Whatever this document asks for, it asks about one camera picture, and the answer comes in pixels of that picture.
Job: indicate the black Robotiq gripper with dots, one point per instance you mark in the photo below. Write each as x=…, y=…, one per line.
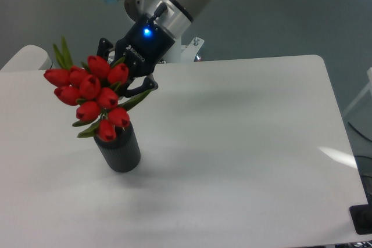
x=143, y=47

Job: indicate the red tulip bouquet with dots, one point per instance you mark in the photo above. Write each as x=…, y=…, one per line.
x=93, y=89

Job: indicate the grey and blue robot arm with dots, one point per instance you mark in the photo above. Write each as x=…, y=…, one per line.
x=190, y=8

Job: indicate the dark grey ribbed vase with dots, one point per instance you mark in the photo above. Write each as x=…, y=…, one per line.
x=123, y=153

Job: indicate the white rounded chair back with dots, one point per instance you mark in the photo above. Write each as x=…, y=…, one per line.
x=29, y=58

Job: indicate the white furniture at right edge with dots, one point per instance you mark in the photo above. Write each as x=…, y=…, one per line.
x=365, y=90

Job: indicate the black device at table edge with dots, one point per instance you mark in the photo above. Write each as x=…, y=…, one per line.
x=361, y=218

